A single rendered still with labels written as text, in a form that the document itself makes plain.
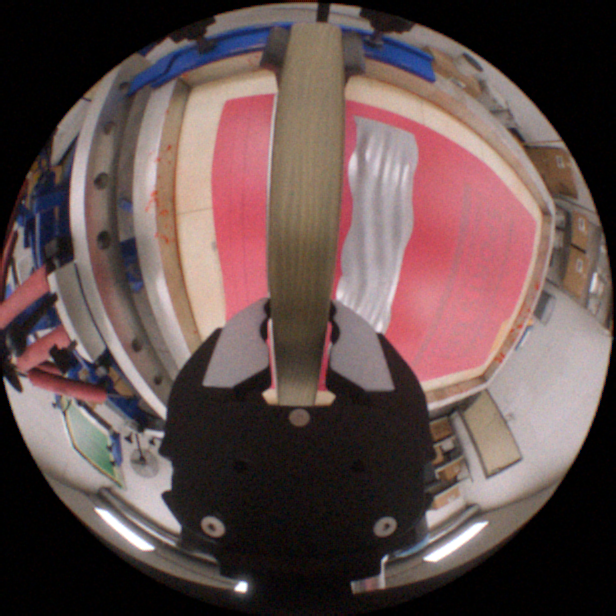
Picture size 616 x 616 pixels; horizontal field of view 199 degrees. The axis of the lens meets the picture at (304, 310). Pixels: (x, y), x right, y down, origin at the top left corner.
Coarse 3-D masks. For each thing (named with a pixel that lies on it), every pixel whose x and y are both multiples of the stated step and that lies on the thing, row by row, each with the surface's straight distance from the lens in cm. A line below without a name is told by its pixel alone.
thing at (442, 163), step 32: (256, 96) 24; (224, 128) 22; (256, 128) 21; (352, 128) 21; (416, 128) 25; (224, 160) 20; (256, 160) 19; (448, 160) 27; (480, 160) 33; (224, 192) 20; (256, 192) 18; (416, 192) 22; (448, 192) 25; (480, 192) 31; (224, 224) 19; (256, 224) 18; (416, 224) 22; (448, 224) 25; (224, 256) 20; (256, 256) 19; (416, 256) 22; (448, 256) 26; (512, 288) 48
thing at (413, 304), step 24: (240, 288) 20; (264, 288) 20; (336, 288) 20; (408, 288) 23; (432, 288) 26; (408, 312) 25; (432, 312) 28; (504, 312) 50; (408, 336) 28; (408, 360) 32; (456, 360) 44; (480, 360) 56
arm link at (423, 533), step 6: (426, 516) 73; (420, 522) 70; (426, 522) 72; (420, 528) 70; (426, 528) 72; (420, 534) 71; (426, 534) 73; (420, 540) 71; (426, 540) 73; (414, 546) 71; (420, 546) 72; (396, 552) 74; (402, 552) 73; (408, 552) 72; (414, 552) 73
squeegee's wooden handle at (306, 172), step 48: (288, 48) 13; (336, 48) 13; (288, 96) 9; (336, 96) 10; (288, 144) 8; (336, 144) 8; (288, 192) 7; (336, 192) 8; (288, 240) 7; (336, 240) 8; (288, 288) 8; (288, 336) 9; (288, 384) 12
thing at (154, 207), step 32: (224, 64) 26; (256, 64) 26; (384, 64) 25; (160, 96) 27; (448, 96) 29; (160, 128) 23; (480, 128) 34; (160, 160) 22; (512, 160) 41; (160, 192) 21; (544, 192) 54; (160, 224) 20; (544, 224) 62; (160, 256) 20; (544, 256) 60; (160, 288) 22; (160, 320) 24; (192, 320) 25; (192, 352) 26; (480, 384) 63
